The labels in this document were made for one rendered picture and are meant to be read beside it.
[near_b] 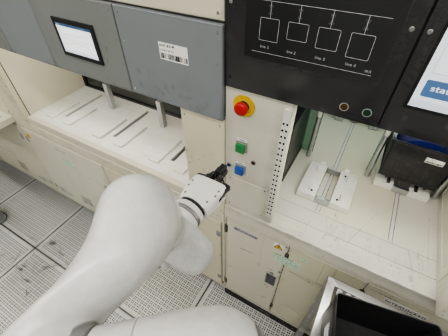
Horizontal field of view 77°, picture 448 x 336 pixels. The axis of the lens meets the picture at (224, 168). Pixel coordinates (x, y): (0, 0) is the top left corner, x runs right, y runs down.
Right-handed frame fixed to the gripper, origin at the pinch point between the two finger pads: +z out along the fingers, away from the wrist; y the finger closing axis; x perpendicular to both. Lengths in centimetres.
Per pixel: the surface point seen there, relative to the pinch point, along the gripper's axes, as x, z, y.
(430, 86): 32, 12, 39
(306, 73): 28.5, 12.5, 15.3
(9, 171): -121, 9, -225
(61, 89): -30, 39, -139
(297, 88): 24.5, 12.5, 14.1
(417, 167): -17, 54, 56
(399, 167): -20, 54, 50
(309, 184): -30, 38, 21
